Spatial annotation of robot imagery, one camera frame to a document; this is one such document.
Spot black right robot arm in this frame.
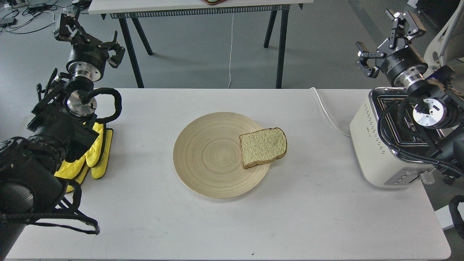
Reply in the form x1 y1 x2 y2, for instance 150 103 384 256
350 9 463 189

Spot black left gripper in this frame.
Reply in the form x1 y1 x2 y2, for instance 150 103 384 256
54 9 125 80

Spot slice of bread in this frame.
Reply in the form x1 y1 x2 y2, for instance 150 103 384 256
239 127 288 170

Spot cables on floor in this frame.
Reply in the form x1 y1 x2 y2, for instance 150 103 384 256
0 0 82 35

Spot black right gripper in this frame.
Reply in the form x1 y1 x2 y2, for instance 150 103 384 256
355 9 429 87

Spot white background table black legs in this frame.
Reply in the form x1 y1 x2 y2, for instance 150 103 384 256
88 0 308 89

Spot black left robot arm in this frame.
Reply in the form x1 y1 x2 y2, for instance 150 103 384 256
1 10 125 260

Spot round bamboo plate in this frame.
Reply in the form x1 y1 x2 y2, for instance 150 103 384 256
173 112 270 199

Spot yellow oven mitt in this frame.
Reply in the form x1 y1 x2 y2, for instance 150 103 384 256
54 123 114 185

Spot cream white toaster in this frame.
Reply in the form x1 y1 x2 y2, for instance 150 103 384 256
350 87 435 189

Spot white toaster power cable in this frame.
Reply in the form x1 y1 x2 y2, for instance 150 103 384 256
309 87 351 137

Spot white hanging cable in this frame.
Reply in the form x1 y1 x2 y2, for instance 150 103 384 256
227 13 234 89

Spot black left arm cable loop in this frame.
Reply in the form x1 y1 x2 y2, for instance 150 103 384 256
80 88 123 124

